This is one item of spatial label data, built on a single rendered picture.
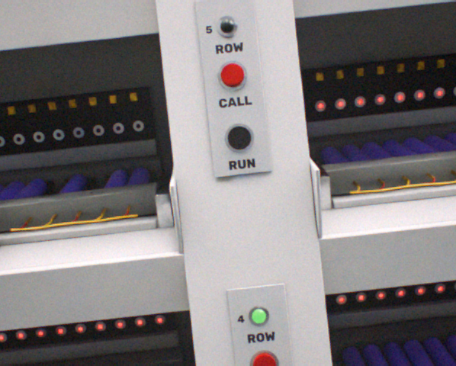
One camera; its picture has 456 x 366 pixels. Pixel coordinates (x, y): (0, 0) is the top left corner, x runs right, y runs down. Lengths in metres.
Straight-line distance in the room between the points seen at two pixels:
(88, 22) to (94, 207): 0.15
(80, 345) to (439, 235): 0.37
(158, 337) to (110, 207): 0.17
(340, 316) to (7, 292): 0.33
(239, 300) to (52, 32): 0.23
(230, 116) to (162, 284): 0.13
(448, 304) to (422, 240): 0.21
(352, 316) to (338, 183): 0.18
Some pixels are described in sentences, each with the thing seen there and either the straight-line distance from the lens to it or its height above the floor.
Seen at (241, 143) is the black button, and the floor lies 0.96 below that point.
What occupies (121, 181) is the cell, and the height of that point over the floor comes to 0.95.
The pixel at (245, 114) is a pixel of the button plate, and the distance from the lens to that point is 0.35.
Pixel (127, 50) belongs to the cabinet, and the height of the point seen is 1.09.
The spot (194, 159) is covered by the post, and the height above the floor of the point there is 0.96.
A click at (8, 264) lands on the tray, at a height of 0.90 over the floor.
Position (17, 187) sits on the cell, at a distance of 0.53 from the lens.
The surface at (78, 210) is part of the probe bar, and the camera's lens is 0.44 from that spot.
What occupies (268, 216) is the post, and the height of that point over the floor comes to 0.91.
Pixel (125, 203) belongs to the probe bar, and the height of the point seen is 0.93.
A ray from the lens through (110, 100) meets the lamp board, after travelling 0.53.
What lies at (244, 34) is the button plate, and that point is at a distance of 0.36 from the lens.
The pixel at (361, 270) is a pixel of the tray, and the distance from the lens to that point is 0.38.
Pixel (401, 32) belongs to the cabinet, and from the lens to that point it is 0.61.
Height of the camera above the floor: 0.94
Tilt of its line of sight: 1 degrees down
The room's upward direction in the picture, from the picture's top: 6 degrees counter-clockwise
